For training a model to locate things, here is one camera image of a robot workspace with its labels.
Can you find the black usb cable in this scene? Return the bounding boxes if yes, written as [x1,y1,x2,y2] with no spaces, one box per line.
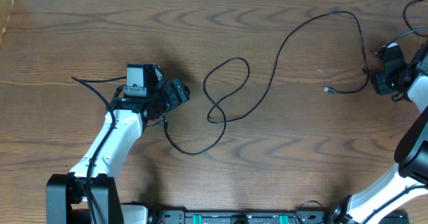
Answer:
[163,10,370,156]

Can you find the thick black cable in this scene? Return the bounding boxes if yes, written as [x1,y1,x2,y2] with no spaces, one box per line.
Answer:
[402,0,428,38]

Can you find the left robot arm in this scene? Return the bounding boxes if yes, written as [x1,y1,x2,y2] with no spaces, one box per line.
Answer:
[46,64,190,223]

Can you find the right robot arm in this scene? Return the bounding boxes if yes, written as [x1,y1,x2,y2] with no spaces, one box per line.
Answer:
[327,42,427,223]

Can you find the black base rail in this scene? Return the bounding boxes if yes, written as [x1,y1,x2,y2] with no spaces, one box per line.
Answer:
[120,199,411,224]

